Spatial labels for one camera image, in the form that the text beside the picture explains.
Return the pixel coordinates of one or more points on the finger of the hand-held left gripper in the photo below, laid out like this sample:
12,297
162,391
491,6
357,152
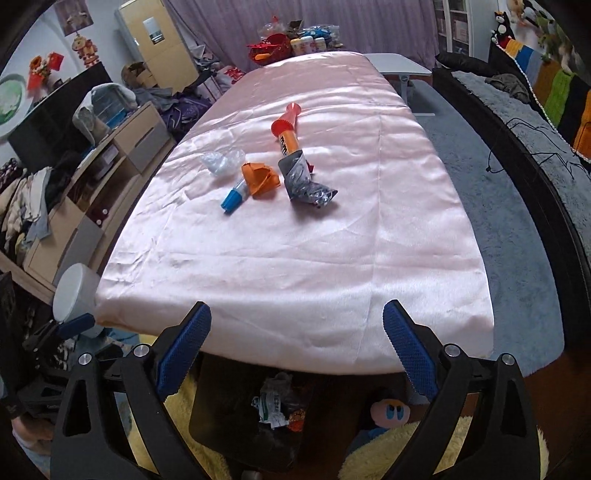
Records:
76,324

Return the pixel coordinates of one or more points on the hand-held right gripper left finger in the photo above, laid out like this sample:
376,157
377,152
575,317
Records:
182,355

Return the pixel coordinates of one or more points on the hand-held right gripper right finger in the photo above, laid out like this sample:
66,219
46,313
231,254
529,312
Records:
411,355

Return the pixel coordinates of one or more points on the black trash bin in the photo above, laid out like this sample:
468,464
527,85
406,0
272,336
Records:
231,415

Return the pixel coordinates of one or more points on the blue white glue tube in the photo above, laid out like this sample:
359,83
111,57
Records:
235,197

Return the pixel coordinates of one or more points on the clear plastic bag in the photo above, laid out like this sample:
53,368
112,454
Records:
272,27
221,161

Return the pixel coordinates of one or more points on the silver foil wrapper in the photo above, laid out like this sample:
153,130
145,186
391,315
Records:
302,180

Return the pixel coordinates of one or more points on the orange red plunger tube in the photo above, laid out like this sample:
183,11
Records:
287,127

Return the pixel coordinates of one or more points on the white cylinder container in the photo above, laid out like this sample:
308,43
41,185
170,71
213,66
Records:
76,288

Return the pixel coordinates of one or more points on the pink blue plush toy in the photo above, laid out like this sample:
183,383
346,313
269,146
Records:
388,413

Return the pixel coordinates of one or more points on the yellow fluffy mat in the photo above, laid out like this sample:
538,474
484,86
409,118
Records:
383,461

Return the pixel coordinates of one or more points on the grey rug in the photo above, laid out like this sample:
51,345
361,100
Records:
498,230

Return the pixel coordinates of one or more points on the pink satin table cloth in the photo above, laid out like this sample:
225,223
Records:
300,240

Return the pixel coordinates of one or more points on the wooden television cabinet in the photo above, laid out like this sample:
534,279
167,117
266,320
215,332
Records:
129,143

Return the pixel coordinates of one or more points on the black television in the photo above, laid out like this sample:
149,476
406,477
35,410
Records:
55,120

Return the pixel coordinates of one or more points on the black sofa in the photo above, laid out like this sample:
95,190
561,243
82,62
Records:
545,194

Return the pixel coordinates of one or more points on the grey covered pet carrier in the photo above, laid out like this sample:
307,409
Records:
104,108

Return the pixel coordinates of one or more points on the purple bag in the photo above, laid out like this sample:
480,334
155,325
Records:
187,113

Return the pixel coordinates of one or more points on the pile of grey clothes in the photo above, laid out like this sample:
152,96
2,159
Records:
159,97

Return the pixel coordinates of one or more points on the grey fluffy blanket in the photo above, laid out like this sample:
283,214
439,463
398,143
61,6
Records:
535,138

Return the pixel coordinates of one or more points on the cardboard box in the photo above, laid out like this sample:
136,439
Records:
138,74

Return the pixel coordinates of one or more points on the hanging doll ornament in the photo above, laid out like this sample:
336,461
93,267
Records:
85,50

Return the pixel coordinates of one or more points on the white red shopping bag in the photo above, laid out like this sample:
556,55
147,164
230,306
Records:
231,74

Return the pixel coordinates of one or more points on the dark cloth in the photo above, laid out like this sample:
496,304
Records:
508,85

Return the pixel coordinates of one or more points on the white folding table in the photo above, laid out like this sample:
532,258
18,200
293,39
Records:
397,63

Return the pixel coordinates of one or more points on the yellow standing air conditioner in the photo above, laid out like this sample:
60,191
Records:
154,41

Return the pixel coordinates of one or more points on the striped crochet blanket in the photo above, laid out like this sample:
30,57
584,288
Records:
563,92

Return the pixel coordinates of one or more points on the red basket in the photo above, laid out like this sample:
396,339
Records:
270,46

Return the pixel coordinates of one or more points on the clear storage box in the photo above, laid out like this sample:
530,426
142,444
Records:
323,33

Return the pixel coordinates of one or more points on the white bookcase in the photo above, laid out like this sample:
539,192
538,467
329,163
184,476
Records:
461,23

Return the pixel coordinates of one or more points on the purple curtain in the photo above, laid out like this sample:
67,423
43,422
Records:
258,18

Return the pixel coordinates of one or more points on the row of plush toys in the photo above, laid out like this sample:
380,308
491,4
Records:
531,23

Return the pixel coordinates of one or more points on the round green wall picture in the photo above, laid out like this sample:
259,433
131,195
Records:
11,104

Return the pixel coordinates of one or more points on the red wall decoration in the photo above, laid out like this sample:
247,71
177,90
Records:
44,69

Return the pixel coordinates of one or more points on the wall scroll poster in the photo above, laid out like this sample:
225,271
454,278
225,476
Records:
69,16

